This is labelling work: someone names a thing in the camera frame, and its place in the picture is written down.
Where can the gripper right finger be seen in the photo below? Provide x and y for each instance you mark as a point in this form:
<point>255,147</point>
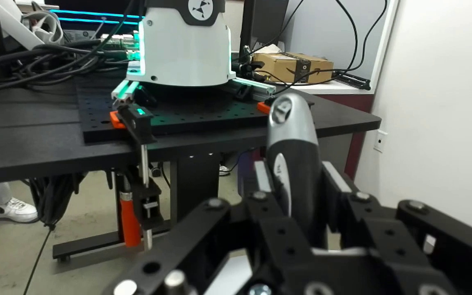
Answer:
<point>432,241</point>

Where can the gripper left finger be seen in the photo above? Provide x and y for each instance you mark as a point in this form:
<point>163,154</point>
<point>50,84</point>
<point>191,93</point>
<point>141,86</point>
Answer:
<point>203,237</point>

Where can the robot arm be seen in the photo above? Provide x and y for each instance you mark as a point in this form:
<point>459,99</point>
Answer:
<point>182,49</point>

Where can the white table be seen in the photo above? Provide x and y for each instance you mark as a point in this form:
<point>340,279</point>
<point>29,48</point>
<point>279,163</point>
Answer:
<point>334,87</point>

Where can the cardboard box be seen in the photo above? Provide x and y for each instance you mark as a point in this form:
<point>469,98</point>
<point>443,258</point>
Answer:
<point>289,65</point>

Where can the person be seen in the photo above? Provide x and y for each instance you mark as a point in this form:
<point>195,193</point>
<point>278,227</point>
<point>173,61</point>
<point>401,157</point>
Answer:
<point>12,209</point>

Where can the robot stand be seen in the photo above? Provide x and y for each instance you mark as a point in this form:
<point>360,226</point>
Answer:
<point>35,131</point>

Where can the black monitor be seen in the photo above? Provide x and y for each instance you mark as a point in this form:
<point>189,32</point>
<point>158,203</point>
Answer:
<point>265,20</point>

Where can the white headset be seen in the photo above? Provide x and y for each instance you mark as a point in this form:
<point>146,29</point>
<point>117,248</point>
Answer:
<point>27,24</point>

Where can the white wall socket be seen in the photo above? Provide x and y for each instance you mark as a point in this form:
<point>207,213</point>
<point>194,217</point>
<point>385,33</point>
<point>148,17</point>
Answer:
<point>380,140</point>

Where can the silver aluminium rail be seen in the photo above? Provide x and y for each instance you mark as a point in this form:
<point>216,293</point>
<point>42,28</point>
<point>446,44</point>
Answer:
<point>252,87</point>
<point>124,91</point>

